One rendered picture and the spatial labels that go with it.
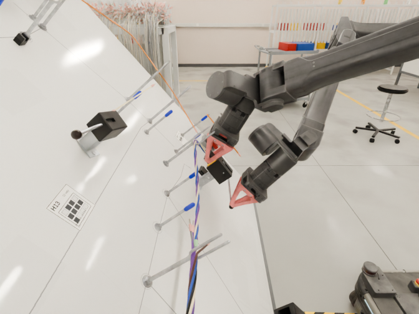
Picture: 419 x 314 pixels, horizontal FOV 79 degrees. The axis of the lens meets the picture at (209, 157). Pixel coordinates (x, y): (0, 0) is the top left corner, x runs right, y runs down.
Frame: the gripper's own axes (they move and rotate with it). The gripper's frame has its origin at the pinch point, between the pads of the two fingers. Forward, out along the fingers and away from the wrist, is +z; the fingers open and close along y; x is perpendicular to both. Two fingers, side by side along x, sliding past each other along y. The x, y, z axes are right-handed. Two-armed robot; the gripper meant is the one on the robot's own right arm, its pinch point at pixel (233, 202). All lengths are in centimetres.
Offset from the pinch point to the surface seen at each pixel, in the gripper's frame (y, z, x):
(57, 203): 36.5, -0.3, -26.4
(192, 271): 37.2, -6.6, -8.7
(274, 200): -154, 41, 73
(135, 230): 29.5, 1.4, -16.4
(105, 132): 27.4, -6.9, -29.7
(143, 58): -61, 4, -63
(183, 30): -781, 37, -269
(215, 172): 2.4, -3.9, -9.7
